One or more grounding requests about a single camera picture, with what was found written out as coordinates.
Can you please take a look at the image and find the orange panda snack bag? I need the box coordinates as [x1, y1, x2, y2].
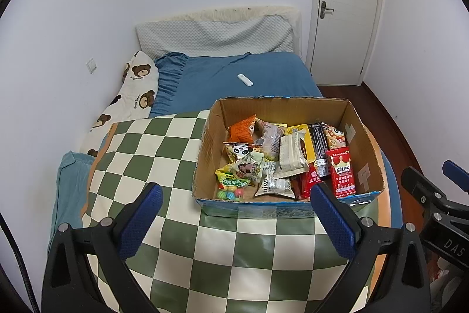
[320, 121, 346, 150]

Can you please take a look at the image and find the clear white snack packet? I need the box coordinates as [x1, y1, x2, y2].
[254, 118, 286, 161]

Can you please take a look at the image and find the black cable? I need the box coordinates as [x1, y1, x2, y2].
[0, 211, 42, 313]

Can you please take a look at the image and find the white remote control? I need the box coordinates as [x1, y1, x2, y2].
[237, 74, 254, 87]

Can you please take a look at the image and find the yellow panda snack bag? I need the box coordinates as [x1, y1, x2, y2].
[224, 142, 262, 162]

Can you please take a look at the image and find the green checkered mat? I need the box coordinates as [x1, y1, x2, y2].
[80, 109, 390, 313]

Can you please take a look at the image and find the red snack packet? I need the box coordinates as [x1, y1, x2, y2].
[326, 146, 356, 198]

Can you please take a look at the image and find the white grey pillow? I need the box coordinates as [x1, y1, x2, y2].
[136, 6, 301, 58]

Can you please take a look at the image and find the white door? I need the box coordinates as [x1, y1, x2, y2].
[311, 0, 382, 85]

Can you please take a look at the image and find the wall socket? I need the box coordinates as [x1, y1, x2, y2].
[87, 58, 97, 74]

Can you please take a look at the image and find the bear print pillow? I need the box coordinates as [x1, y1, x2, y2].
[80, 51, 159, 156]

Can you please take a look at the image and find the yellow black noodle bag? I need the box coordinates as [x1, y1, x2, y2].
[286, 122, 329, 178]

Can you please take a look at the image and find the blue bed sheet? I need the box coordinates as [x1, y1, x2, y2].
[47, 51, 404, 251]

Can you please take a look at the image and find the small dark red packet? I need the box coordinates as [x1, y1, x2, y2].
[299, 162, 321, 201]

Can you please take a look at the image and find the white cream snack bag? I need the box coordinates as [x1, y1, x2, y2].
[231, 152, 265, 185]

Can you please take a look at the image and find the green candy ball bag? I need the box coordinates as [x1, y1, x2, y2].
[215, 170, 250, 202]

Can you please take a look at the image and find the cardboard box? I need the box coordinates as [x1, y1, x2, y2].
[192, 97, 391, 225]

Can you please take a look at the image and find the white printed snack bag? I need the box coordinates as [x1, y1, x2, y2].
[273, 131, 309, 179]

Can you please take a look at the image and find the white barcode packet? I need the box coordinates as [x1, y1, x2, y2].
[254, 160, 295, 199]

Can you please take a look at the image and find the door handle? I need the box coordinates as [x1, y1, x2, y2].
[320, 1, 335, 19]

